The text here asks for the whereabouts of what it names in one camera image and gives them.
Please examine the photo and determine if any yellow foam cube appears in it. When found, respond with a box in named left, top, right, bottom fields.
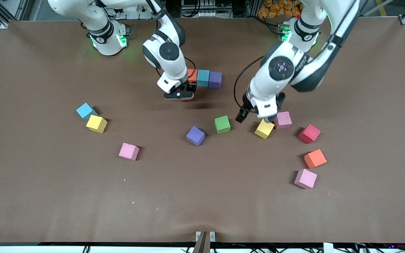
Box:
left=85, top=115, right=108, bottom=134
left=254, top=119, right=275, bottom=140

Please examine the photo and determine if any teal foam cube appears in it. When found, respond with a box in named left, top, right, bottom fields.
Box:
left=197, top=69, right=211, bottom=87

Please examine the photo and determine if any green foam cube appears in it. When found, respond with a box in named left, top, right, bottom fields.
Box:
left=214, top=115, right=231, bottom=135

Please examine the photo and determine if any purple foam cube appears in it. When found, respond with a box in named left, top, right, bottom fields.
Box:
left=186, top=126, right=206, bottom=147
left=208, top=71, right=223, bottom=89

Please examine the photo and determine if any pink foam cube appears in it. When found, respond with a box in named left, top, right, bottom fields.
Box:
left=118, top=142, right=140, bottom=161
left=275, top=111, right=293, bottom=130
left=294, top=169, right=318, bottom=190

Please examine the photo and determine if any sky blue foam cube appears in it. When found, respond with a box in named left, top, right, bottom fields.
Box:
left=76, top=102, right=98, bottom=121

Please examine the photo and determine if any pile of orange balls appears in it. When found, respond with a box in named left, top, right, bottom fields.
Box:
left=262, top=0, right=303, bottom=17

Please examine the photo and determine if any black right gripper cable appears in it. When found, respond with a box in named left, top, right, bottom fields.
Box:
left=183, top=56, right=199, bottom=93

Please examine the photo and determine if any metal table clamp bracket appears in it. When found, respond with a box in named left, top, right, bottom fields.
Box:
left=195, top=231, right=216, bottom=253

